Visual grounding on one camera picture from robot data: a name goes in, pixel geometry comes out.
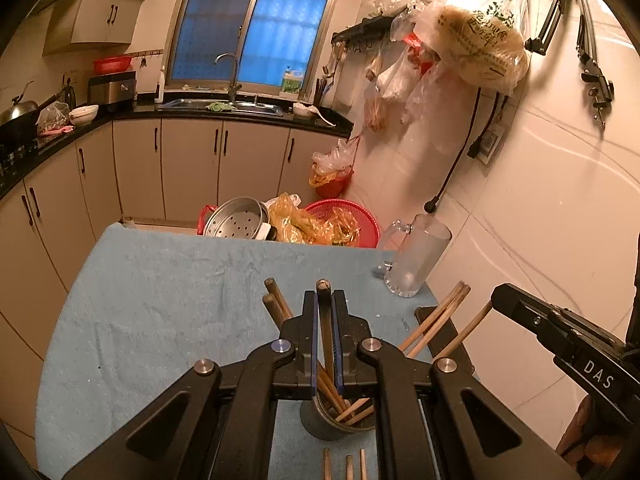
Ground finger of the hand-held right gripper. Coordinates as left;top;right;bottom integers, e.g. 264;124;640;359
490;283;627;359

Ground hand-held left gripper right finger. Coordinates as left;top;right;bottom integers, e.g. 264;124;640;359
332;290;581;480

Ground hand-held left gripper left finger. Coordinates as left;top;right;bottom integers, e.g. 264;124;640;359
62;290;321;480

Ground light bamboo chopstick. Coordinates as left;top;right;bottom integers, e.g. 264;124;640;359
316;279;337;386

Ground dark grey utensil holder cup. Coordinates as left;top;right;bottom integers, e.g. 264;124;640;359
299;390;377;442

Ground row of wooden chopsticks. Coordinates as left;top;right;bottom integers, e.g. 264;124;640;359
262;277;494;480

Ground person's right hand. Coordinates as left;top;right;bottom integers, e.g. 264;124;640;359
555;396;613;463

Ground black smartphone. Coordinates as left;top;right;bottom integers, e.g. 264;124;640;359
414;305;473;376

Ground clear glass mug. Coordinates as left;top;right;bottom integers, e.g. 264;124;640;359
376;213;452;298

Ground yellow plastic bags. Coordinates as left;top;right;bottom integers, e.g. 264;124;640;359
267;192;361;247

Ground large red mesh basket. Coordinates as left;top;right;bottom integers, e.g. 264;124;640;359
304;199;381;249

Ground stainless steel steamer pot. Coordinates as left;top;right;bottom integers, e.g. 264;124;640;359
202;196;278;242

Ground blue towel table cover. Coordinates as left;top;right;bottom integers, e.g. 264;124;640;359
35;222;481;480

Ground red bin with plastic bags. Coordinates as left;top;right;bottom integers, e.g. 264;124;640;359
309;137;361;199

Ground beige lower kitchen cabinets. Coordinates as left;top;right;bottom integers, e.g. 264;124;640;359
0;117;346;396

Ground beige kitchen cabinets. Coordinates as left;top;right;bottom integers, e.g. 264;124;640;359
42;0;166;56
0;117;346;396

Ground white ladle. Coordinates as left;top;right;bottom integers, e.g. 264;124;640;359
292;102;337;127

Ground stainless steel sink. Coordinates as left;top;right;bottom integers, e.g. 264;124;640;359
159;97;284;117

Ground plastic bag of flatbread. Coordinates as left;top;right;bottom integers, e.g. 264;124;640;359
415;0;531;96

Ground black kitchen countertop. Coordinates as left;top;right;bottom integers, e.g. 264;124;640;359
0;97;353;201

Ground metal kitchen faucet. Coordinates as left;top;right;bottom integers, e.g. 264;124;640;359
215;53;243;103

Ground wide white bowl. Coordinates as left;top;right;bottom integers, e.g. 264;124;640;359
68;105;100;126

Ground stainless steel box appliance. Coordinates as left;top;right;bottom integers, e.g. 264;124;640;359
88;71;137;106

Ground sliding kitchen window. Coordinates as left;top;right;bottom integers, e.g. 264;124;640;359
165;0;346;93

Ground plastic bag with food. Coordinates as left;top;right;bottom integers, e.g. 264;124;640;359
36;101;73;137

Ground red plastic colander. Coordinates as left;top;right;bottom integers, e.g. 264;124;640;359
93;56;133;75

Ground black gas stove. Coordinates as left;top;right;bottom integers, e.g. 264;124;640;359
0;135;41;186

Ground black wok with lid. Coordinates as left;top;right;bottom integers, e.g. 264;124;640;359
0;82;58;143

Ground beige upper kitchen cabinets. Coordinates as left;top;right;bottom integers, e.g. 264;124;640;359
42;0;166;56

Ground black power cable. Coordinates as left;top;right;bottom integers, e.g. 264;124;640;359
424;87;501;213

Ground wall power outlet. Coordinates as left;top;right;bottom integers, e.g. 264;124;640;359
474;125;506;163

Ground black wall shelf rack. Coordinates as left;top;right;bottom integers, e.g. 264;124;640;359
331;4;413;53

